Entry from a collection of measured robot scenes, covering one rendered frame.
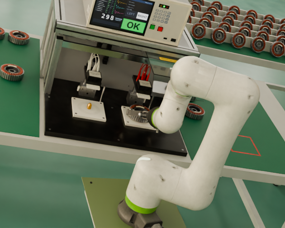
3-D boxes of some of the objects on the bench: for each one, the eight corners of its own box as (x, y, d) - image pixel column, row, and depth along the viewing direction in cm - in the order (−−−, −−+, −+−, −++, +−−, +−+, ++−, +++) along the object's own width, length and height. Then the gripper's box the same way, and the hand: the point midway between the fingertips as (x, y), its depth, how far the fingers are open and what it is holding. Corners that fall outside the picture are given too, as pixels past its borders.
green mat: (307, 178, 256) (308, 177, 256) (191, 160, 238) (191, 159, 238) (245, 81, 333) (246, 80, 333) (154, 62, 316) (154, 62, 316)
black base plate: (186, 157, 239) (187, 153, 238) (44, 135, 221) (45, 130, 220) (166, 102, 278) (167, 98, 277) (43, 79, 260) (44, 75, 259)
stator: (178, 108, 276) (180, 102, 274) (195, 108, 282) (197, 102, 280) (189, 120, 268) (191, 114, 266) (206, 120, 274) (209, 114, 272)
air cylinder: (141, 106, 262) (144, 97, 259) (127, 104, 260) (130, 94, 257) (140, 101, 266) (143, 92, 263) (125, 98, 264) (129, 89, 261)
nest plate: (155, 130, 247) (156, 128, 246) (125, 125, 242) (125, 123, 242) (150, 112, 259) (151, 110, 259) (121, 107, 255) (121, 105, 254)
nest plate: (105, 121, 240) (106, 119, 239) (73, 116, 236) (73, 114, 235) (102, 104, 252) (103, 102, 252) (71, 98, 248) (72, 97, 247)
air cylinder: (93, 98, 255) (97, 88, 252) (78, 95, 253) (81, 85, 250) (93, 92, 259) (96, 83, 256) (78, 90, 257) (80, 80, 254)
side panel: (45, 78, 261) (59, 19, 245) (39, 78, 260) (53, 17, 244) (45, 53, 284) (58, -3, 268) (39, 52, 283) (52, -5, 267)
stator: (152, 125, 247) (154, 118, 245) (129, 121, 244) (131, 114, 242) (148, 112, 256) (150, 105, 255) (125, 108, 253) (128, 102, 251)
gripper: (127, 121, 220) (115, 118, 240) (183, 130, 227) (167, 126, 247) (130, 103, 220) (118, 101, 240) (186, 113, 227) (169, 111, 247)
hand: (144, 114), depth 243 cm, fingers open, 13 cm apart
